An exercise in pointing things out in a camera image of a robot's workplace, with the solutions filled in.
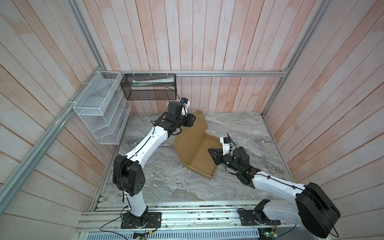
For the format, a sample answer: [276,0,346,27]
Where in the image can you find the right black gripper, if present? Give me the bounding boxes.
[208,147,241,175]

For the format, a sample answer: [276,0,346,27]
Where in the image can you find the brown cardboard box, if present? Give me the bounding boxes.
[173,110,222,180]

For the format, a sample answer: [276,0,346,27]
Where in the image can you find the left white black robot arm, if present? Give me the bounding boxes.
[113,98,196,228]

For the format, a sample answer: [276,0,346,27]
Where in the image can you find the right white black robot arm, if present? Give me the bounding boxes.
[208,147,341,239]

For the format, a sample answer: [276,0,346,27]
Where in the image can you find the white paper in basket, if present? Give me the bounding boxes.
[132,77,175,87]

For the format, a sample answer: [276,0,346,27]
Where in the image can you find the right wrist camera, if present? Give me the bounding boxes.
[220,136,233,156]

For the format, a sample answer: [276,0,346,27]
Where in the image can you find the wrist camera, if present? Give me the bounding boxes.
[180,98,191,116]
[220,136,233,156]

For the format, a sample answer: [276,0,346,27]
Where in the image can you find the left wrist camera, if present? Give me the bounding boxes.
[180,98,191,116]

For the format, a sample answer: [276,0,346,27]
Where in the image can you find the aluminium frame rail front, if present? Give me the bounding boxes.
[74,200,325,233]

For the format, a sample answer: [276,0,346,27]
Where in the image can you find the black wire mesh basket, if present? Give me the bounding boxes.
[120,73,178,101]

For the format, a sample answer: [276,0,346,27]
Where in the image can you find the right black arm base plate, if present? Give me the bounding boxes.
[237,208,281,226]

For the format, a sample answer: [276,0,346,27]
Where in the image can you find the white wire mesh shelf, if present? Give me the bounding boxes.
[73,71,131,145]

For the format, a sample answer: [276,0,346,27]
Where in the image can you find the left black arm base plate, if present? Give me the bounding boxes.
[121,212,162,229]

